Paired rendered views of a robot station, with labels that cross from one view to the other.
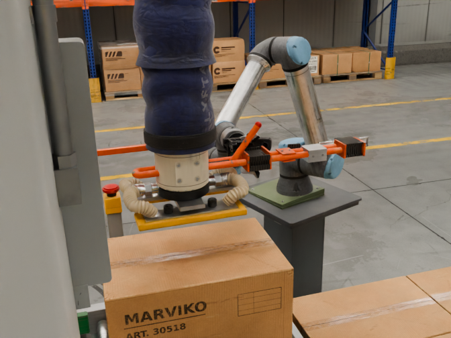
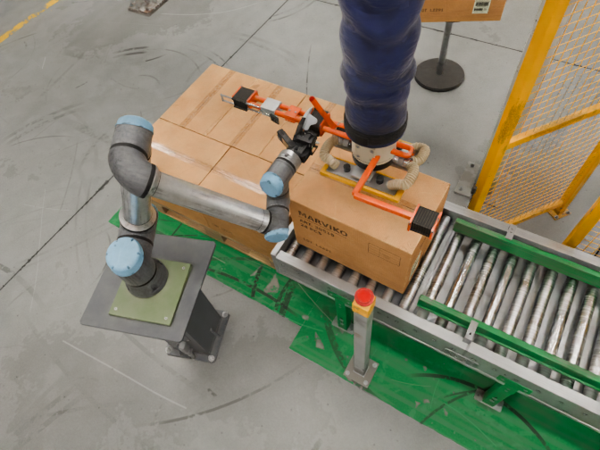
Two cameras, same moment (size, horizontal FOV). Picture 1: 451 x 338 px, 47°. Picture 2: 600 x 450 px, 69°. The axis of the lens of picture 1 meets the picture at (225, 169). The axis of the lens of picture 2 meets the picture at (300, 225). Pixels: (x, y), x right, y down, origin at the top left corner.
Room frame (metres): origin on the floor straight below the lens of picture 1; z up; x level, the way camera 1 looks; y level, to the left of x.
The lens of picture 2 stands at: (2.45, 0.88, 2.53)
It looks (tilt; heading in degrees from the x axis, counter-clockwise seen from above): 57 degrees down; 236
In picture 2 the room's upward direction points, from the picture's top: 11 degrees counter-clockwise
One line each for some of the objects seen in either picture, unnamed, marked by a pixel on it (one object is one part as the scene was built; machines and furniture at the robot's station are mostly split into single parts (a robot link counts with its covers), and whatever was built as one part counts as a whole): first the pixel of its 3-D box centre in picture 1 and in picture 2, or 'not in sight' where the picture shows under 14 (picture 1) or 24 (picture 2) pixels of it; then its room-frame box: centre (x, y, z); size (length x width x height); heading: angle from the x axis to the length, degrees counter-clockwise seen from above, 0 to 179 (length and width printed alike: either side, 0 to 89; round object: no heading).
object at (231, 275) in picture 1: (192, 302); (366, 215); (1.56, 0.13, 0.75); 0.60 x 0.40 x 0.40; 105
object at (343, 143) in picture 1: (349, 147); (245, 97); (1.71, -0.44, 1.26); 0.08 x 0.07 x 0.05; 107
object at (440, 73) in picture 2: not in sight; (445, 43); (-0.25, -0.68, 0.31); 0.40 x 0.40 x 0.62
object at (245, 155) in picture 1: (255, 158); (316, 121); (1.62, -0.10, 1.26); 0.10 x 0.08 x 0.06; 17
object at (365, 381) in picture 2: not in sight; (361, 368); (1.96, 0.48, 0.01); 0.15 x 0.15 x 0.03; 16
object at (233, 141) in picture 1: (239, 146); (301, 146); (1.75, -0.05, 1.27); 0.12 x 0.09 x 0.08; 17
